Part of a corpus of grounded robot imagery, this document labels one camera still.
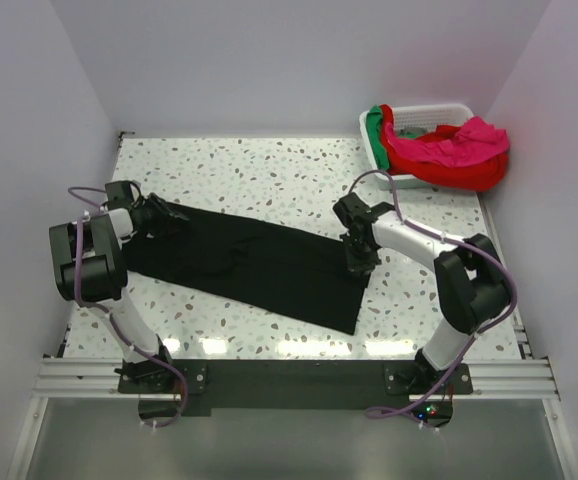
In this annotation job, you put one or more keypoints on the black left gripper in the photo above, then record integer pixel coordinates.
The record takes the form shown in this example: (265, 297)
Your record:
(165, 214)

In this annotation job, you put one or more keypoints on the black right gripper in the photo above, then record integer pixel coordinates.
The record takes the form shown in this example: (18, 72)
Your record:
(356, 266)

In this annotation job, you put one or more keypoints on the black t shirt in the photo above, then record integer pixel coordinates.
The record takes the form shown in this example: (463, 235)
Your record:
(283, 270)

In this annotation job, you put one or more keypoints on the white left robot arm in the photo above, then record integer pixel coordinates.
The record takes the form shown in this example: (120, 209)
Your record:
(90, 268)

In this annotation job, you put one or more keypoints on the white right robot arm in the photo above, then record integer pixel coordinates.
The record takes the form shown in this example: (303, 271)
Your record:
(475, 291)

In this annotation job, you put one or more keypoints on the green t shirt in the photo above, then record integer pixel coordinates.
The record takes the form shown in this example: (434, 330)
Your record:
(373, 125)

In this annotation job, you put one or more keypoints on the white plastic laundry basket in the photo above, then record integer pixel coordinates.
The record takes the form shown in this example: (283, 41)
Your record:
(404, 162)

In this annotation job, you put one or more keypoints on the red t shirt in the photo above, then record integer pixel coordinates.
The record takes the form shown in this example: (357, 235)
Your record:
(477, 178)

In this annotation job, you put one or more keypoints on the pink t shirt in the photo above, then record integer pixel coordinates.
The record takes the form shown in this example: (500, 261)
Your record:
(473, 143)

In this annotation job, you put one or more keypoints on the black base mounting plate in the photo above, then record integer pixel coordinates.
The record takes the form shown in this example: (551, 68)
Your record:
(378, 388)

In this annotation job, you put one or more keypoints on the aluminium frame rail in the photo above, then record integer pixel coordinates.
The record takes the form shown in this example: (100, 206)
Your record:
(91, 378)

